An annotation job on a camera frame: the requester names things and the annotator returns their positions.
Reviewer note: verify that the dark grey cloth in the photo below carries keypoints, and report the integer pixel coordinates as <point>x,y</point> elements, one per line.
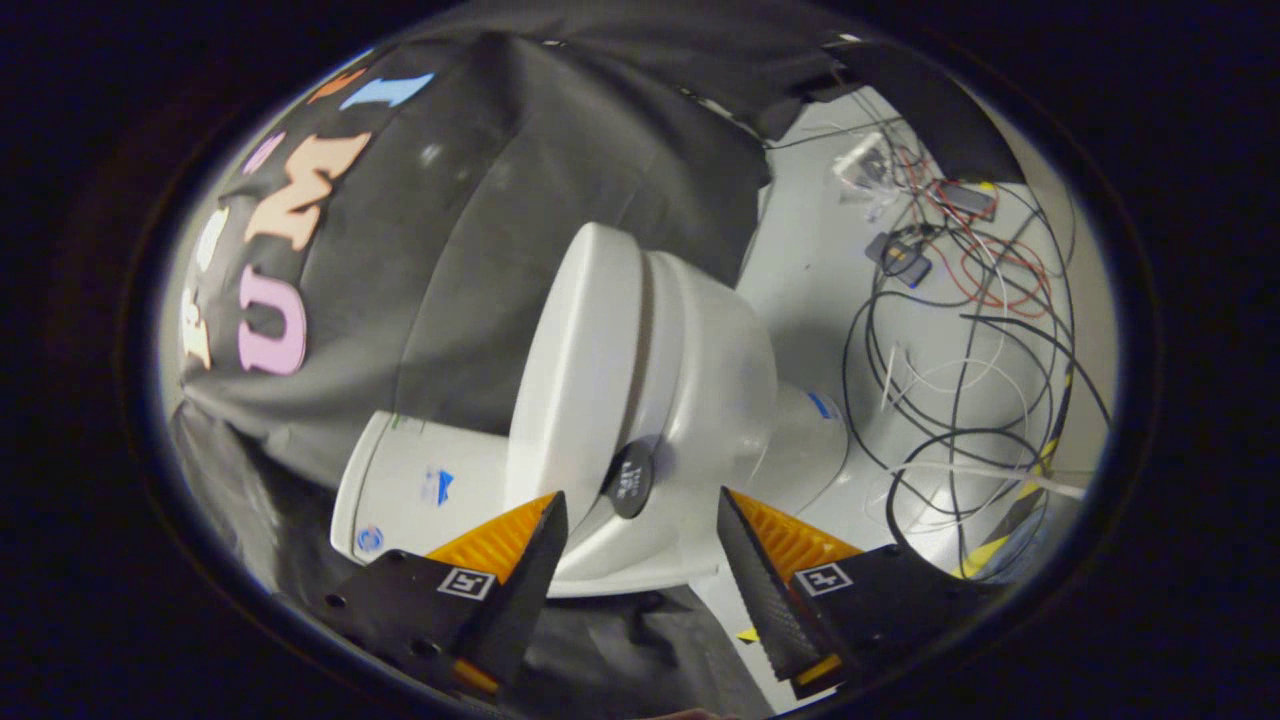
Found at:
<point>640,650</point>

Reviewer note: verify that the small dark blue device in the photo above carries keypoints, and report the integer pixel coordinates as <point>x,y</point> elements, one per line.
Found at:
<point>898,258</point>

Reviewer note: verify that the black backdrop cloth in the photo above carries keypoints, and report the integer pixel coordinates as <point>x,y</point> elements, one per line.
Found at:
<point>470,230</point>

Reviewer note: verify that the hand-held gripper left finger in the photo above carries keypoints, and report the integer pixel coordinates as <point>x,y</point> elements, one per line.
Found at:
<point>525,590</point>

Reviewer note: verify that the yellow black hazard tape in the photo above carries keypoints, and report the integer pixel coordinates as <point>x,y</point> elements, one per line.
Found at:
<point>1020,500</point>

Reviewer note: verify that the clear plastic bag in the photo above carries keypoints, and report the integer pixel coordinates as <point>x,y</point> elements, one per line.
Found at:
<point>862,165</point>

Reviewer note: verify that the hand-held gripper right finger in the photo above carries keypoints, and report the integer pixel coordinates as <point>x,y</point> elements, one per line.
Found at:
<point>765,590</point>

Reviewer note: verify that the white toilet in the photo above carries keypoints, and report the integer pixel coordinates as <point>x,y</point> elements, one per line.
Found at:
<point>710,380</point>

